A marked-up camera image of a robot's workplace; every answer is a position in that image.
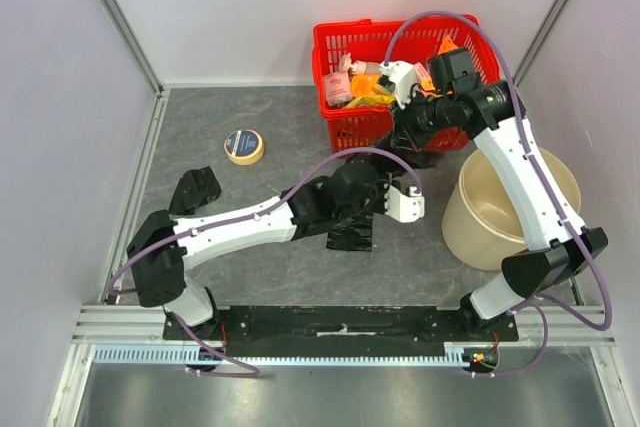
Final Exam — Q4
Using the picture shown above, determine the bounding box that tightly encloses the black trash bag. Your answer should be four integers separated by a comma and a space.
168, 166, 222, 216
326, 132, 445, 252

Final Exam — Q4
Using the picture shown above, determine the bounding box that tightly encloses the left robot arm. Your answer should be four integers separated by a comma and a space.
127, 156, 389, 340

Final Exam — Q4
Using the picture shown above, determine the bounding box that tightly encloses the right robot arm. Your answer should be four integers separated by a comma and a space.
380, 48, 608, 341

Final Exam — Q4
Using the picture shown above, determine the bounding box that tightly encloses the beige trash bin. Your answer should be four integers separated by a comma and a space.
442, 150, 571, 271

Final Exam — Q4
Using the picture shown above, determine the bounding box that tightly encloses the yellow snack bag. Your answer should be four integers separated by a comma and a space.
344, 94, 396, 109

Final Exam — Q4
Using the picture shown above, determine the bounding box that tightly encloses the pink small packet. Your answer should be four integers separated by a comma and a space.
413, 63, 434, 91

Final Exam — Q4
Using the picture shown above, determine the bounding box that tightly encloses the red plastic basket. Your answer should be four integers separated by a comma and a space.
311, 16, 500, 152

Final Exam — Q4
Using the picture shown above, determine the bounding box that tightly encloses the orange snack pack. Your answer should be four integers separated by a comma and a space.
350, 74, 379, 98

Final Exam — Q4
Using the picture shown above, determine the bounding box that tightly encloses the pink capped bottle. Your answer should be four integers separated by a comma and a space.
337, 53, 380, 76

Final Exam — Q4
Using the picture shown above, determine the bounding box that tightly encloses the pink pouch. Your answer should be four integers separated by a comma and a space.
323, 71, 353, 107

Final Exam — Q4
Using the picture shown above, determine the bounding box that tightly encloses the orange carton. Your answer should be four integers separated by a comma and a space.
437, 35, 458, 56

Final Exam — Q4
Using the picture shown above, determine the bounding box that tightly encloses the masking tape roll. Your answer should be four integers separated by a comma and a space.
224, 129, 265, 166

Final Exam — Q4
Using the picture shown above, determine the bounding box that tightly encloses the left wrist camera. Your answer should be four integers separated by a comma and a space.
384, 185, 425, 224

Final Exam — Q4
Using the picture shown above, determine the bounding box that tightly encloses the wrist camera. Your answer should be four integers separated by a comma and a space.
384, 185, 425, 224
378, 61, 417, 109

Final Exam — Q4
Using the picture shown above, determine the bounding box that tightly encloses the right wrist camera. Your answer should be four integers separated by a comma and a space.
378, 61, 417, 109

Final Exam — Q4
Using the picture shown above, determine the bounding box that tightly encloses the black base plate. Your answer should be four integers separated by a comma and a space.
193, 306, 519, 358

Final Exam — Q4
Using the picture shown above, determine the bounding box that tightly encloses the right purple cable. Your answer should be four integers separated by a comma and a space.
383, 9, 614, 380

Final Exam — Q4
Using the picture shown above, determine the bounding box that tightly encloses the slotted cable duct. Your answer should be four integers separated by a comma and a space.
93, 344, 489, 368

